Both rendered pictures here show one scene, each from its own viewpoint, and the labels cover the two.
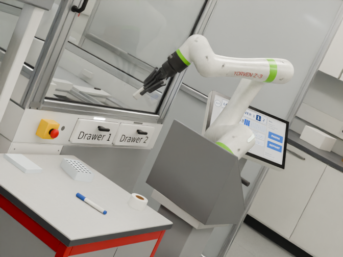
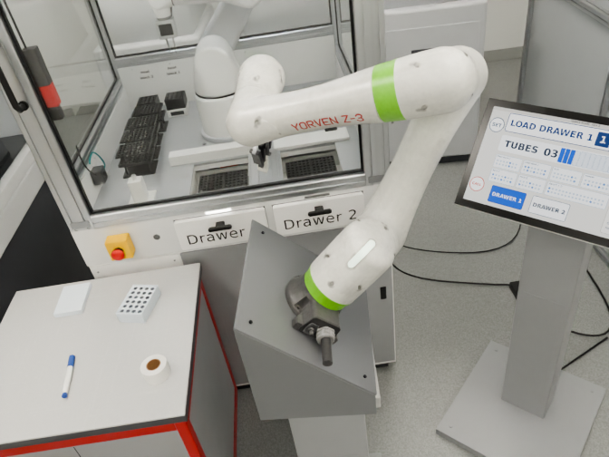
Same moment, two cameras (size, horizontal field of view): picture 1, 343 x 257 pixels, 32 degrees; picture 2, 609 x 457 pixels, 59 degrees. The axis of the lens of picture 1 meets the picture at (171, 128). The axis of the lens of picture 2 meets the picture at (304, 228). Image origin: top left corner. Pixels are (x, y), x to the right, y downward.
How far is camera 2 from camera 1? 2.46 m
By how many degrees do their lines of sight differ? 61
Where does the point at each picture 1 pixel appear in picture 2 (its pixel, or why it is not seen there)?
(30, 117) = (87, 238)
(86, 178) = (132, 319)
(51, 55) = (48, 169)
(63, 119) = (147, 228)
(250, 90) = (420, 129)
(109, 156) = not seen: hidden behind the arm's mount
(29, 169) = (57, 314)
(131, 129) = (300, 209)
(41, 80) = (62, 199)
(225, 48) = not seen: outside the picture
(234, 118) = (389, 197)
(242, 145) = (338, 275)
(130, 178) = not seen: hidden behind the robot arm
